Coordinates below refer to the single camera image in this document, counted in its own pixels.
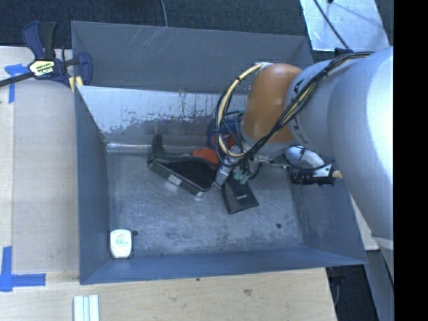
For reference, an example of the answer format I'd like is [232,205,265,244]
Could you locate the red-orange plastic piece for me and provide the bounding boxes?
[191,147,221,166]

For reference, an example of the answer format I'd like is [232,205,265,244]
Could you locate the black wedge-shaped case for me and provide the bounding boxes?
[219,175,260,215]

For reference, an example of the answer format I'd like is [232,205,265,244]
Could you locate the black flat stapler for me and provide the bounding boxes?
[146,134,219,199]

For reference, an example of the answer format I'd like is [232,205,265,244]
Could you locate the grey metal bin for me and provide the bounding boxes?
[70,20,369,286]

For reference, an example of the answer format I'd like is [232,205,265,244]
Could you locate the small white floss box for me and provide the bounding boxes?
[110,229,132,259]

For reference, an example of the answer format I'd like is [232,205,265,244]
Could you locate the pale wood board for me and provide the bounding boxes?
[11,78,81,274]

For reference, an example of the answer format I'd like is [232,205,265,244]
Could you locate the black cylinder on white bracket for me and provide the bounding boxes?
[282,145,344,188]

